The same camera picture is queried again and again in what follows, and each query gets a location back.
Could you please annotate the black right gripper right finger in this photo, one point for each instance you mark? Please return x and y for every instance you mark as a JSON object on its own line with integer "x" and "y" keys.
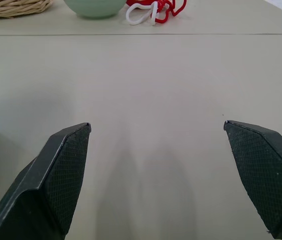
{"x": 263, "y": 175}

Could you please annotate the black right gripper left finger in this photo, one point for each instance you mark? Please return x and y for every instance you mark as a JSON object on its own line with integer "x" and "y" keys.
{"x": 56, "y": 180}

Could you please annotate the light green ceramic bowl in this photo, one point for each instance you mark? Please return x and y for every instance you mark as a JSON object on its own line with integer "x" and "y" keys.
{"x": 94, "y": 7}

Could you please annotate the woven wicker basket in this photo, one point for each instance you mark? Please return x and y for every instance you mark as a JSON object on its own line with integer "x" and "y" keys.
{"x": 13, "y": 7}

